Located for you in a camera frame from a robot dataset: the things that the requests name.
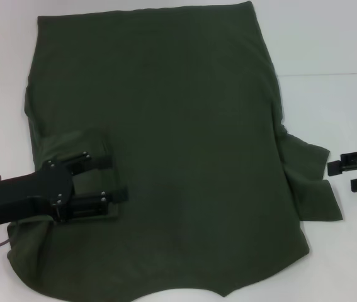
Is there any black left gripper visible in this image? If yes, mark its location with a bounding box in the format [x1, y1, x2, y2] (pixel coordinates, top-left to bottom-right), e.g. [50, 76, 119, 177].
[0, 152, 131, 230]

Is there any dark green shirt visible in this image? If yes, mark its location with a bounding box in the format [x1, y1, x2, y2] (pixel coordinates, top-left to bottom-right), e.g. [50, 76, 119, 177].
[6, 0, 344, 298]

